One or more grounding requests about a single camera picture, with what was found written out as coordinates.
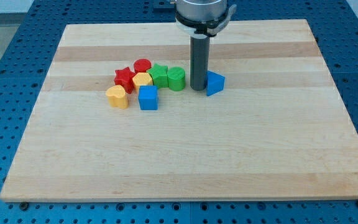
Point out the red cylinder block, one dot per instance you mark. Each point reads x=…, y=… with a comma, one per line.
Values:
x=142, y=65

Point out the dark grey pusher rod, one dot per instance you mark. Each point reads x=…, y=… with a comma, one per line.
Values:
x=199, y=56

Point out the green cylinder block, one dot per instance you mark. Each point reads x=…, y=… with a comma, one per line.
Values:
x=176, y=78

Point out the light wooden board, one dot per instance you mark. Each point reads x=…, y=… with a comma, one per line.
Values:
x=278, y=131

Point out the blue cube block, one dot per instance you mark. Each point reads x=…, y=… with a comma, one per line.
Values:
x=148, y=97

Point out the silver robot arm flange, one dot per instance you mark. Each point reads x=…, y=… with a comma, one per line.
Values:
x=202, y=19

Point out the green star block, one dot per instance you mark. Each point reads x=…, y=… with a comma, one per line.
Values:
x=159, y=75

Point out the blue triangle block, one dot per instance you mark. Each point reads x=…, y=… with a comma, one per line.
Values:
x=215, y=83

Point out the yellow hexagon block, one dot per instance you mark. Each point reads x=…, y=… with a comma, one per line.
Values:
x=141, y=79

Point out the red star block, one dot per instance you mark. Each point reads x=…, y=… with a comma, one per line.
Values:
x=124, y=78

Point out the yellow heart block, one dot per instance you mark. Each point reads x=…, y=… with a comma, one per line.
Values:
x=117, y=97

